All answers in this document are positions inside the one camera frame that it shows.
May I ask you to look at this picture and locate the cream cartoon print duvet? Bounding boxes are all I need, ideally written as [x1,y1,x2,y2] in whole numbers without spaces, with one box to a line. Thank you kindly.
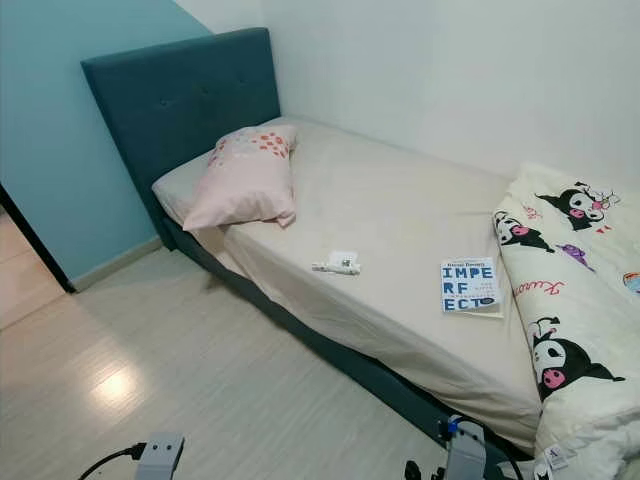
[492,162,640,480]

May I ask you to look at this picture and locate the wooden baseboard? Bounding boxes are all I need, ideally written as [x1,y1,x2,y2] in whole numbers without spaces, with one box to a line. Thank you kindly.
[72,238,167,292]

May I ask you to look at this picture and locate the pink pillow with red dots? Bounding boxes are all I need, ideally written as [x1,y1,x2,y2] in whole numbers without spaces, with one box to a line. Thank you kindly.
[182,124,299,233]

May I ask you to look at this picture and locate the cream sheeted mattress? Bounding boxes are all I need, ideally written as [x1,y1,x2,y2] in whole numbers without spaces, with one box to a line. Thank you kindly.
[152,116,547,451]

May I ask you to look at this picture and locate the white book with blue letters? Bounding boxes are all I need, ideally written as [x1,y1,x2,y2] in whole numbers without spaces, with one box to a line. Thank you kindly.
[439,257,504,319]

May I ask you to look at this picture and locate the black door frame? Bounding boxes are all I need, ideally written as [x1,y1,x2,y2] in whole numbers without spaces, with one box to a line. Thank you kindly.
[0,185,77,294]

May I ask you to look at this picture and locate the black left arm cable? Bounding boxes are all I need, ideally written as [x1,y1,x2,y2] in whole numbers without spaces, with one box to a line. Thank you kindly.
[78,445,147,480]

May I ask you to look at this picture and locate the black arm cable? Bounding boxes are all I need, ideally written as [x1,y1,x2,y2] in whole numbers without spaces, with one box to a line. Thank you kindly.
[480,425,527,480]
[78,445,147,480]

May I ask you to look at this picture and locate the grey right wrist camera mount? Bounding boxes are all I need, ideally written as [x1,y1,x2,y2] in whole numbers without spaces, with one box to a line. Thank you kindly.
[438,415,491,480]

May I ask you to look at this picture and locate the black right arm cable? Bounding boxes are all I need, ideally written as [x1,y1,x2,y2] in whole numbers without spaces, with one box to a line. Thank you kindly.
[480,425,527,480]

